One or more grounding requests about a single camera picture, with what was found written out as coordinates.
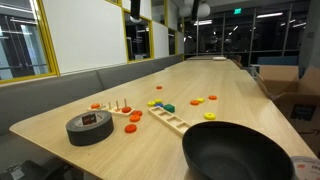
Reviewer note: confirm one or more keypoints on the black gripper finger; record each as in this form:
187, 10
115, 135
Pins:
135, 9
195, 9

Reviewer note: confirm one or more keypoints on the wooden peg holder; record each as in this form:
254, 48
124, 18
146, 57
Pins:
115, 111

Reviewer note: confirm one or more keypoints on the white globe pendant lamp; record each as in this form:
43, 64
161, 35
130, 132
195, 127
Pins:
188, 2
205, 10
184, 11

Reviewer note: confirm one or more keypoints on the yellow framed window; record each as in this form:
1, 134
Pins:
172, 41
138, 40
20, 43

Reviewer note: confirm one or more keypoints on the green exit sign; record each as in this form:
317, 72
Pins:
237, 11

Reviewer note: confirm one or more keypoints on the light wooden table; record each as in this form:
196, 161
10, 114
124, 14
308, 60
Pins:
203, 57

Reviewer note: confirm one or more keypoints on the white plate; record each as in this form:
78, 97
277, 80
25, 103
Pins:
219, 58

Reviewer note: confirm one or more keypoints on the brown chair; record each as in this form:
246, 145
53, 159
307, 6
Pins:
237, 59

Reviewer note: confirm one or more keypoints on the small orange disc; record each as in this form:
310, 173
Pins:
159, 87

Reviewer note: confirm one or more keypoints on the yellow disc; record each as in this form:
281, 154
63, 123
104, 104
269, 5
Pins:
200, 100

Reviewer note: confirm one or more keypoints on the blue sofa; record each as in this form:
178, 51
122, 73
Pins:
276, 60

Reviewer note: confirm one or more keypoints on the green block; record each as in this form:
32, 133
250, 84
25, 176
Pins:
169, 108

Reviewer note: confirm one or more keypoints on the open cardboard box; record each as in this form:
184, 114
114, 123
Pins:
278, 78

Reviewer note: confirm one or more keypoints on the wooden shape sorting tray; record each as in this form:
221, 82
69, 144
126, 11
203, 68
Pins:
173, 124

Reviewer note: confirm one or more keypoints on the black tape roll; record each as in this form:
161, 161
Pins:
100, 131

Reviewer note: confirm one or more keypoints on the grey upholstered bench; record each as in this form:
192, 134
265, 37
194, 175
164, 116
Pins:
40, 96

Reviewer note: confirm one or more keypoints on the cardboard box with black label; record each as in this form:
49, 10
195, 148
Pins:
301, 113

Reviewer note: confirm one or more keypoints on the black bowl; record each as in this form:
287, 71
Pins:
233, 156

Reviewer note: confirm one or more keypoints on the black bag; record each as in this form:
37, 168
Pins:
30, 171

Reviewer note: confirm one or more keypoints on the white tape roll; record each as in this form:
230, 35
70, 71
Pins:
308, 168

